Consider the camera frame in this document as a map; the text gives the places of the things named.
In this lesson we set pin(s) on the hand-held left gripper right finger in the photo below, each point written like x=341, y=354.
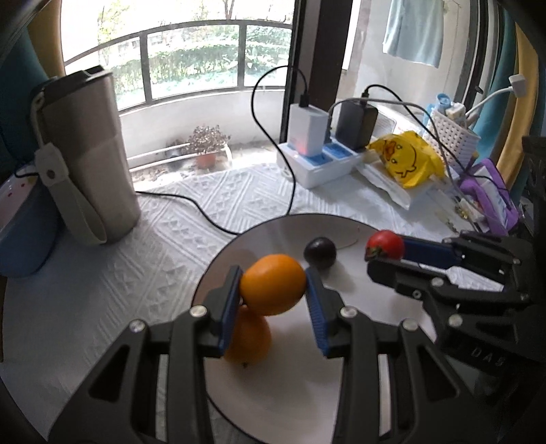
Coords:
x=318, y=318

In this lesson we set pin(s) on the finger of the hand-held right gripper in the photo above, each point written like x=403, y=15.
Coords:
x=426, y=252
x=399, y=275

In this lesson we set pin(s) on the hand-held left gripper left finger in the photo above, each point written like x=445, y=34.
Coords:
x=229, y=309

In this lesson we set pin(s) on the red cherry tomato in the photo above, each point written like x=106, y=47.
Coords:
x=386, y=244

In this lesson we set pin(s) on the orange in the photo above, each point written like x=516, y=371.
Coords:
x=251, y=339
x=273, y=284

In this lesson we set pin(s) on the white round plate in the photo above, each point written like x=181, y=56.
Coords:
x=294, y=392

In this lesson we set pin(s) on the dark purple plum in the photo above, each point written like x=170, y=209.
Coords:
x=320, y=252

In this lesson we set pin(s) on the white paper packet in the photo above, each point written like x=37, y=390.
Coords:
x=396, y=188

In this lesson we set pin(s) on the purple packet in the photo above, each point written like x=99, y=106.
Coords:
x=490, y=196

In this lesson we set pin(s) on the white textured tablecloth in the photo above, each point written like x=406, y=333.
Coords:
x=158, y=256

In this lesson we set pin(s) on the yellow duck print bag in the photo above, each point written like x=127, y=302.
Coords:
x=405, y=158

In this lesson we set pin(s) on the white plastic basket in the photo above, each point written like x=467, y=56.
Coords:
x=454, y=134

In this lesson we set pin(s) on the white power strip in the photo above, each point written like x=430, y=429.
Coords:
x=320, y=164

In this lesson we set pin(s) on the black charger block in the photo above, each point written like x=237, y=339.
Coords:
x=356, y=124

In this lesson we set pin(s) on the potted plant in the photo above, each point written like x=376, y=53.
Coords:
x=208, y=145

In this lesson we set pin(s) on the white charger block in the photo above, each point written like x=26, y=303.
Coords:
x=306, y=130

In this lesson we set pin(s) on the white gooseneck lamp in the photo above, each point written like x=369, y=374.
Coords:
x=505, y=87

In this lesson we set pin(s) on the light blue hanging cloth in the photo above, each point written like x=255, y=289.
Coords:
x=413, y=30

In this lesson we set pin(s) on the blue and white container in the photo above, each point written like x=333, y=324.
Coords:
x=19, y=230

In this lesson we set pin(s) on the black balcony railing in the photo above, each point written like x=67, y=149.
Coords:
x=179, y=59

